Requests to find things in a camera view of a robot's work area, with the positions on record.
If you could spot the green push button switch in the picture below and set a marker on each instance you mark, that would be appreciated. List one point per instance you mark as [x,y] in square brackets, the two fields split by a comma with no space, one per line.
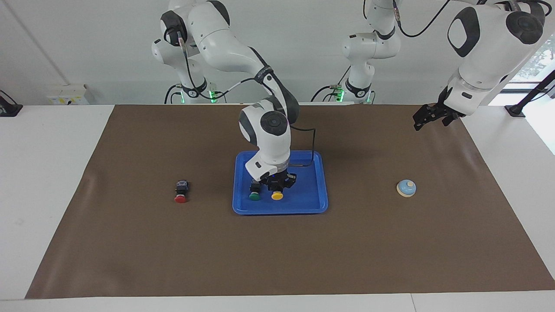
[255,191]

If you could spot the light blue call bell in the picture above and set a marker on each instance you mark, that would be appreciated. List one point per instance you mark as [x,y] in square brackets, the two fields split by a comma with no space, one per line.
[406,188]

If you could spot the black angled stand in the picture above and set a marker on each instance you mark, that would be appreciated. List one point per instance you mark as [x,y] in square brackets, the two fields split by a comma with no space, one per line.
[527,97]

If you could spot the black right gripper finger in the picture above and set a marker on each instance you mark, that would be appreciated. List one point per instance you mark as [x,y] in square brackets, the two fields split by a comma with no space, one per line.
[270,185]
[290,181]

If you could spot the yellow push button switch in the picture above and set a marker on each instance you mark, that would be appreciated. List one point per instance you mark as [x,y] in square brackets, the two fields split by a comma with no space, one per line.
[277,195]

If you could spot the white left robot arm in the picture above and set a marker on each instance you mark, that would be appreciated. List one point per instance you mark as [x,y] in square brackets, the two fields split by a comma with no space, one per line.
[485,47]

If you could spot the brown table mat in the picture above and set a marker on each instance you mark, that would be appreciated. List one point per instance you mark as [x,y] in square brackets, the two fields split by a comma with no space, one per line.
[173,251]

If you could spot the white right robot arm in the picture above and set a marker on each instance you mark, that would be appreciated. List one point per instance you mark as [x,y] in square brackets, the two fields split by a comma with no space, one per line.
[225,43]

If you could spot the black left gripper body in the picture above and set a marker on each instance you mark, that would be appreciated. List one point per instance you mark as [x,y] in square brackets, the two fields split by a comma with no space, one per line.
[446,108]

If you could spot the red push button switch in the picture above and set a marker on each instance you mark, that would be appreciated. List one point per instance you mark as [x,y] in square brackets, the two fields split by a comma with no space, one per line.
[181,190]

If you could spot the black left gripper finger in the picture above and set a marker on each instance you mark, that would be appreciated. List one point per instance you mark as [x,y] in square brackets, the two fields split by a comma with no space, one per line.
[427,123]
[422,113]

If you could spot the blue plastic tray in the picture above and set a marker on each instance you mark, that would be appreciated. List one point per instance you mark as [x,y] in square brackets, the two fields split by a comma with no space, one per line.
[308,190]

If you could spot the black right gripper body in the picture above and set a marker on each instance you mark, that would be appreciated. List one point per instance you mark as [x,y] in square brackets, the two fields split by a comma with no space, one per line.
[279,175]

